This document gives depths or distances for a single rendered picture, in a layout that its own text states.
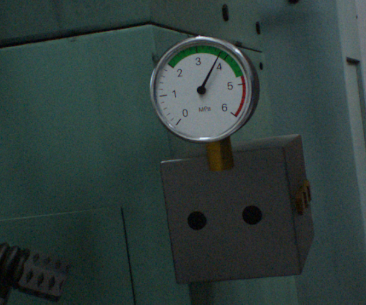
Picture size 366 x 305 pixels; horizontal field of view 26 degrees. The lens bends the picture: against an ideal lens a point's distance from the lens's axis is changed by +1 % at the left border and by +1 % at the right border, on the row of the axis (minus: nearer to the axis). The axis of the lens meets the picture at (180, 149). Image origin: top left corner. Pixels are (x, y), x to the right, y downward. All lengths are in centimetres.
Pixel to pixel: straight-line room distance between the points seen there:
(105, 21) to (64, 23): 3
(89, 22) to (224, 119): 14
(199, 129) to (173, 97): 2
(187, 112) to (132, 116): 8
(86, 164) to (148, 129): 5
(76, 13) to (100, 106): 6
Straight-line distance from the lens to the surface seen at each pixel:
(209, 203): 50
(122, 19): 54
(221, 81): 46
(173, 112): 47
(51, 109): 56
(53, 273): 47
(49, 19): 56
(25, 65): 57
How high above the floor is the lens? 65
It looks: 3 degrees down
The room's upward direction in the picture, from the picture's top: 8 degrees counter-clockwise
